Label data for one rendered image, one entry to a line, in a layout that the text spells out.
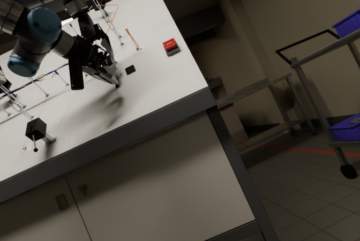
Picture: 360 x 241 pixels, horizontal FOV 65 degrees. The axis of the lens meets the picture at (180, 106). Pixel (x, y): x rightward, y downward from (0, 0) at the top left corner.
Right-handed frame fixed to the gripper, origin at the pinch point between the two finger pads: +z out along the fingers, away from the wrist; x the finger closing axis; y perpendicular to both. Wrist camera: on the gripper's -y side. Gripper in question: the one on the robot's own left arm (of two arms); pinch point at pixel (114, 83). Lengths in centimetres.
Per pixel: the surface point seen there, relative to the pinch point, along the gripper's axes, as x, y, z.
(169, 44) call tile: -9.2, 22.4, 10.6
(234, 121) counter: 228, 158, 414
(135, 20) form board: 24, 45, 11
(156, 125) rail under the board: -17.7, -11.6, 10.2
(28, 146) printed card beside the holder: 26.4, -29.2, -8.4
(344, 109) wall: -4, 122, 283
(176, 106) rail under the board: -23.0, -4.3, 11.4
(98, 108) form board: 6.9, -9.2, 1.9
